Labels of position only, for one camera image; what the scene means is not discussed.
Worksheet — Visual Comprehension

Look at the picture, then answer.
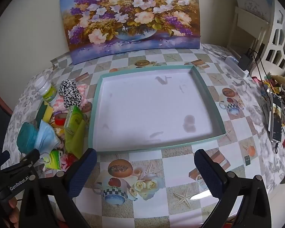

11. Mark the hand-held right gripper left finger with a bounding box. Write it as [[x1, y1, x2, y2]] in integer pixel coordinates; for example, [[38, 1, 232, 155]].
[[19, 148, 98, 228]]

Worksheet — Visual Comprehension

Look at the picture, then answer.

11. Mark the green tissue packet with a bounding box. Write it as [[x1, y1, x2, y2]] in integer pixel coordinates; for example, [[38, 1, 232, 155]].
[[64, 105, 83, 130]]

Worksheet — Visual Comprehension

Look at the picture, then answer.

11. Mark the checkered printed tablecloth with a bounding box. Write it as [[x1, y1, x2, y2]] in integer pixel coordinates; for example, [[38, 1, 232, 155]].
[[26, 43, 276, 219]]

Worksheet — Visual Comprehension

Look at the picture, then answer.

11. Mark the floral painting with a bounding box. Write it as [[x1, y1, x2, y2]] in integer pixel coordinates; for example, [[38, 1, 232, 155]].
[[59, 0, 202, 65]]

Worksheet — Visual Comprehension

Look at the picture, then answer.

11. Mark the smartphone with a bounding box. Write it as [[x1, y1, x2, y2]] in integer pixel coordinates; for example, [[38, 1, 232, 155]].
[[268, 93, 283, 143]]

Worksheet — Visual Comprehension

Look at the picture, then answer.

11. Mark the leopard print scrunchie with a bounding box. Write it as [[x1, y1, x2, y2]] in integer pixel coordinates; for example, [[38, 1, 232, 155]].
[[59, 79, 82, 108]]

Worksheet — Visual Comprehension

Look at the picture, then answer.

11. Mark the person's left hand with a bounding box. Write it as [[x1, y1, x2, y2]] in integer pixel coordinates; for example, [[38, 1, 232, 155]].
[[2, 196, 21, 228]]

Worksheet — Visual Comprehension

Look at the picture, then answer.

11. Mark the yellow-green cloth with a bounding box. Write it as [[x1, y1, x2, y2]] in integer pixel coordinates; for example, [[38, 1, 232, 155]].
[[65, 119, 88, 159]]

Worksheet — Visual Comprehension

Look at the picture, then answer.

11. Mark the teal shallow box tray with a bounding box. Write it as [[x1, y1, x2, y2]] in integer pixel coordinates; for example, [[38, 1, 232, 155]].
[[88, 65, 226, 153]]

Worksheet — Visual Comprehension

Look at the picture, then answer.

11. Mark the black charger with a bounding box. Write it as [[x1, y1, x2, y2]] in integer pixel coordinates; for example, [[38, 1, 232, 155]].
[[238, 53, 253, 71]]

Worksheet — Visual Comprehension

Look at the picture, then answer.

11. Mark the teal plastic container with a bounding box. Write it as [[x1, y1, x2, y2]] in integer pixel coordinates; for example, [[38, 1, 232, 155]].
[[17, 121, 40, 154]]

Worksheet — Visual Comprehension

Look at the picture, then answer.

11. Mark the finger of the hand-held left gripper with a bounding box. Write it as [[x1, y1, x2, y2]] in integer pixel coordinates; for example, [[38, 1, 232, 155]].
[[0, 148, 41, 178], [0, 151, 10, 171]]

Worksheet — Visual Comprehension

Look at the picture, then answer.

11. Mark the white lattice furniture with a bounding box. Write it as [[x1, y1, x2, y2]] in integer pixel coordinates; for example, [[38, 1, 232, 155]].
[[264, 5, 285, 76]]

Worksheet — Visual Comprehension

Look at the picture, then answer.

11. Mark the grey floral tablecloth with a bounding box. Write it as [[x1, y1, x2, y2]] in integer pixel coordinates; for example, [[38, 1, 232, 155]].
[[1, 44, 285, 219]]

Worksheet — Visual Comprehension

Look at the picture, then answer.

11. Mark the red tape roll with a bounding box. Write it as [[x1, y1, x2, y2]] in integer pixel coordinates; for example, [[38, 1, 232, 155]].
[[51, 113, 67, 127]]

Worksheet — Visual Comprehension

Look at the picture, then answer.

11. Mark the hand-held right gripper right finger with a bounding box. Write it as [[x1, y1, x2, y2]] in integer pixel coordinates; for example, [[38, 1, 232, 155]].
[[194, 149, 272, 228]]

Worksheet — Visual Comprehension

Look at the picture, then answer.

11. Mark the white bottle green label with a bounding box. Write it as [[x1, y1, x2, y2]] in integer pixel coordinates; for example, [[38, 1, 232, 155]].
[[36, 75, 58, 105]]

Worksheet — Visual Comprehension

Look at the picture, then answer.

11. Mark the blue face mask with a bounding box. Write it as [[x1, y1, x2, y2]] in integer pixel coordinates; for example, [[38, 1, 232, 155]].
[[34, 120, 61, 154]]

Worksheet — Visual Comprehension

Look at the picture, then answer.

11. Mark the white wooden chair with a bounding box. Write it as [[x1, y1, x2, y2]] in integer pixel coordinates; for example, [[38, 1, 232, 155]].
[[227, 6, 270, 60]]

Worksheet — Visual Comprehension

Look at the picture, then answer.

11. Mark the yellow green sponge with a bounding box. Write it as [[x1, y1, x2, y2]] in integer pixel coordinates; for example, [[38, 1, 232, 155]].
[[36, 100, 54, 124]]

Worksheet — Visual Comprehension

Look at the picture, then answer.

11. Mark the black cable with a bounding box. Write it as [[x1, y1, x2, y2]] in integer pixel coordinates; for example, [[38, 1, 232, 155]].
[[247, 48, 279, 154]]

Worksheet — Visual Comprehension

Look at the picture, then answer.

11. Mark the pile of small clutter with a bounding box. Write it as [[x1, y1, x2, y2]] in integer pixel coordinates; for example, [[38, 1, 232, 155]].
[[252, 72, 285, 126]]

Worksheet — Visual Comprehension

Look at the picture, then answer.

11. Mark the white power strip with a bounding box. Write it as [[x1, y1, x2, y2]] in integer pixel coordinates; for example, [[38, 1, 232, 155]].
[[224, 55, 250, 78]]

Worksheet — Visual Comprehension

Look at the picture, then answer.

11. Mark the pink white fluffy cloth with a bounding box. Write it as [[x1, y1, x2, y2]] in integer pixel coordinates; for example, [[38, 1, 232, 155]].
[[52, 83, 92, 113]]

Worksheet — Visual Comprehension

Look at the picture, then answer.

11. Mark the small green packet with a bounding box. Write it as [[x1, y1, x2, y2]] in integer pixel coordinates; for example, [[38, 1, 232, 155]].
[[41, 149, 63, 170]]

